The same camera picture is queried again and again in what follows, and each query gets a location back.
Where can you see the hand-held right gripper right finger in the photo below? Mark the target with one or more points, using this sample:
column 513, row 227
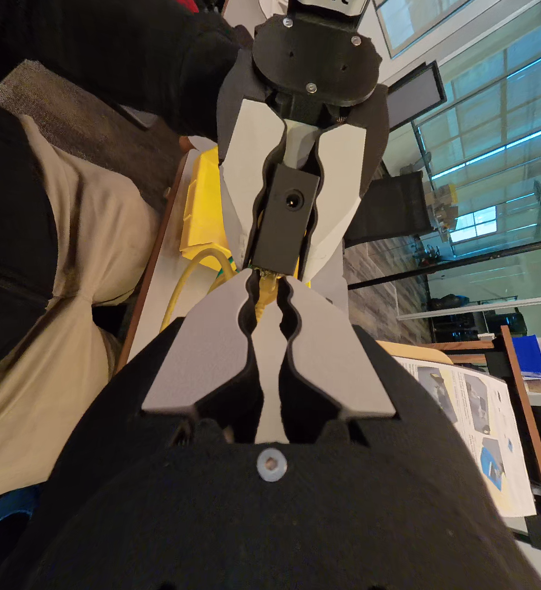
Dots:
column 339, row 368

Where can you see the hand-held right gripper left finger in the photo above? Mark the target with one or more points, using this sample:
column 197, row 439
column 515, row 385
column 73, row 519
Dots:
column 196, row 364

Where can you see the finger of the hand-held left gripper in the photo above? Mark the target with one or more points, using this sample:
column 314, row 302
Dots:
column 342, row 175
column 242, row 152

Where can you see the yellow plastic bin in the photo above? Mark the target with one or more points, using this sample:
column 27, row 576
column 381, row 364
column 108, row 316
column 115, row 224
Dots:
column 203, row 207

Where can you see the black network switch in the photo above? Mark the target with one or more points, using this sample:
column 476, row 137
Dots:
column 282, row 221

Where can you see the person's left forearm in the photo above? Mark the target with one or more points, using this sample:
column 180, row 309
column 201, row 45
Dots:
column 113, row 55

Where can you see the black office chair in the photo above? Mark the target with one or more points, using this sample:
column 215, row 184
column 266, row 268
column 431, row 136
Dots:
column 390, row 212

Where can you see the pale yellow board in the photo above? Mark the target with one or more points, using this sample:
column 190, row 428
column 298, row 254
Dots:
column 418, row 350

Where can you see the dark framed screen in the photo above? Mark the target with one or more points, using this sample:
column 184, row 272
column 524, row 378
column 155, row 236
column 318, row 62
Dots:
column 418, row 94

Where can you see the person's legs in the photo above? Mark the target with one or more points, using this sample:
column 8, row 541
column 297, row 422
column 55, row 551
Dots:
column 67, row 322

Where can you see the printed instruction sheet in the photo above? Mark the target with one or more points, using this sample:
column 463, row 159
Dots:
column 482, row 415

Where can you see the large glass window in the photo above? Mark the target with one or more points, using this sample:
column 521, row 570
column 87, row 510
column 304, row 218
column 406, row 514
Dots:
column 505, row 115

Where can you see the blue box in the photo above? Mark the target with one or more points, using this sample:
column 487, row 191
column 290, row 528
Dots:
column 528, row 357

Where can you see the wooden edged side table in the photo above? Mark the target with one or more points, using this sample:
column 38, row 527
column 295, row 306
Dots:
column 535, row 438

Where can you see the person's black jacket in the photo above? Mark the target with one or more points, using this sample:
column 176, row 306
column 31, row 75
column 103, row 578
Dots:
column 7, row 230

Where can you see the blue plastic bin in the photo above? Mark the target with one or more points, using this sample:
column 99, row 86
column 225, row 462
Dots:
column 3, row 511

